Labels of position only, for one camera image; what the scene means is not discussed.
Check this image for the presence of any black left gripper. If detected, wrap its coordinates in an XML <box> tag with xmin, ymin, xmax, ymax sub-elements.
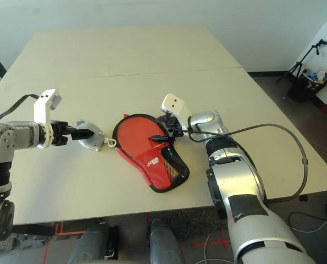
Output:
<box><xmin>52</xmin><ymin>120</ymin><xmax>95</xmax><ymax>146</ymax></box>

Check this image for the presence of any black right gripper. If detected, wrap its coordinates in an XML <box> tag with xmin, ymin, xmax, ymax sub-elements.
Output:
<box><xmin>148</xmin><ymin>114</ymin><xmax>185</xmax><ymax>144</ymax></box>

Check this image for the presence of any red black paddle case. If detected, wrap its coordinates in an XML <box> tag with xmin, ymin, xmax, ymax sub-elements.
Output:
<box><xmin>112</xmin><ymin>112</ymin><xmax>191</xmax><ymax>195</ymax></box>

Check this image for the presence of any dark speckled carpet piece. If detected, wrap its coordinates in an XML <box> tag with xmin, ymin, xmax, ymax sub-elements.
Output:
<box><xmin>165</xmin><ymin>207</ymin><xmax>227</xmax><ymax>240</ymax></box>

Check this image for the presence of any grey robot right leg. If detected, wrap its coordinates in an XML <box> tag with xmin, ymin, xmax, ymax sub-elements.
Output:
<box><xmin>148</xmin><ymin>219</ymin><xmax>186</xmax><ymax>264</ymax></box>

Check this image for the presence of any grey robot leg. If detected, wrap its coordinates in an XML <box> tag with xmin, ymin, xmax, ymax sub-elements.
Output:
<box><xmin>148</xmin><ymin>219</ymin><xmax>186</xmax><ymax>264</ymax></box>
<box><xmin>66</xmin><ymin>218</ymin><xmax>120</xmax><ymax>264</ymax></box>

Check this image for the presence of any grey robot left leg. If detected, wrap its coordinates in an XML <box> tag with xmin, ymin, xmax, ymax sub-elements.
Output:
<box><xmin>66</xmin><ymin>218</ymin><xmax>120</xmax><ymax>264</ymax></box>

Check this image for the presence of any red tape cross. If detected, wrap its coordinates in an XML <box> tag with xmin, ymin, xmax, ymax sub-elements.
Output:
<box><xmin>193</xmin><ymin>236</ymin><xmax>230</xmax><ymax>250</ymax></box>

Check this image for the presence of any grey foam puzzle mat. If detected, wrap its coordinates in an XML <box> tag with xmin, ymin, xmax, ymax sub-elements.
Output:
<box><xmin>12</xmin><ymin>233</ymin><xmax>51</xmax><ymax>248</ymax></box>

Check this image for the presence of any black waste bin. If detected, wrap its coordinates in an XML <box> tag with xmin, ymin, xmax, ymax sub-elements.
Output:
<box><xmin>286</xmin><ymin>68</ymin><xmax>327</xmax><ymax>103</ymax></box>

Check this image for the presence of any black tripod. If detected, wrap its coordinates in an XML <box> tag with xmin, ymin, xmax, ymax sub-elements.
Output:
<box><xmin>275</xmin><ymin>38</ymin><xmax>327</xmax><ymax>83</ymax></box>

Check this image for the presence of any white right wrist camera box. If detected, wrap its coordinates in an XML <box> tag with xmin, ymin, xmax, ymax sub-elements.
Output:
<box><xmin>161</xmin><ymin>93</ymin><xmax>191</xmax><ymax>130</ymax></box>

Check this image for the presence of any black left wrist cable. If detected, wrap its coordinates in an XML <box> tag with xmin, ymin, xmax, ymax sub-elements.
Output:
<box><xmin>0</xmin><ymin>94</ymin><xmax>40</xmax><ymax>123</ymax></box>

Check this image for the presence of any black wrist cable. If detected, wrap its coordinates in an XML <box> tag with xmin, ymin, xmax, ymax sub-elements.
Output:
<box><xmin>0</xmin><ymin>94</ymin><xmax>40</xmax><ymax>123</ymax></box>
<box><xmin>179</xmin><ymin>123</ymin><xmax>309</xmax><ymax>203</ymax></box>

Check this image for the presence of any white floor cable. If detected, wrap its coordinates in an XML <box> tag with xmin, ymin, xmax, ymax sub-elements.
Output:
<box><xmin>203</xmin><ymin>228</ymin><xmax>235</xmax><ymax>264</ymax></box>

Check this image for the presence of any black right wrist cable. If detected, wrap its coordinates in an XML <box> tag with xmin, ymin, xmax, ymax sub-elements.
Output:
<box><xmin>179</xmin><ymin>123</ymin><xmax>309</xmax><ymax>203</ymax></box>

